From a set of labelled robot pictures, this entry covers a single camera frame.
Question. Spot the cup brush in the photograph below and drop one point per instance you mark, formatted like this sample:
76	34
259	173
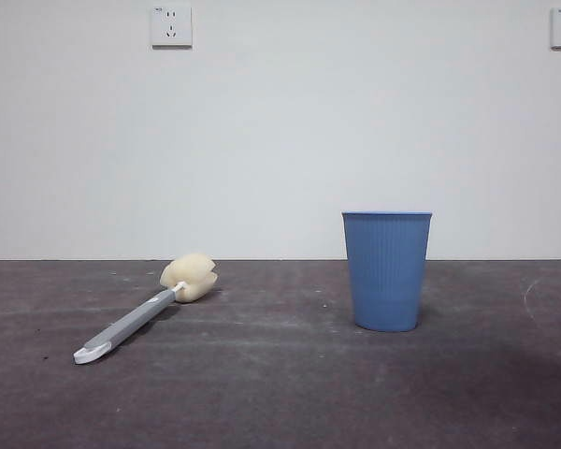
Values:
135	315

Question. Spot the blue ribbed plastic cup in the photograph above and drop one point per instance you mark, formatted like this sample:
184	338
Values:
385	276

